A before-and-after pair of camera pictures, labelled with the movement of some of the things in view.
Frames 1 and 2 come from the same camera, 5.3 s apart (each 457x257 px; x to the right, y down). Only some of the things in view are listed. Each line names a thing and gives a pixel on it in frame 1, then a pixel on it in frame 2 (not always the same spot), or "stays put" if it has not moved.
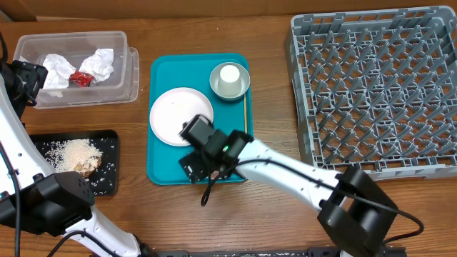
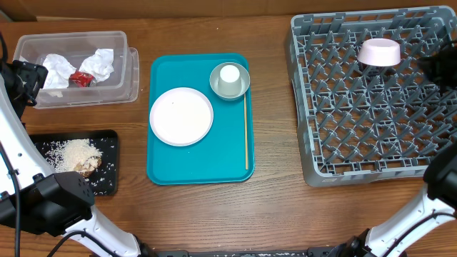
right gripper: x=197 y=161 -> x=446 y=63
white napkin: x=58 y=70 stays put
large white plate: x=173 y=108 stays put
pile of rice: x=64 y=155 stays put
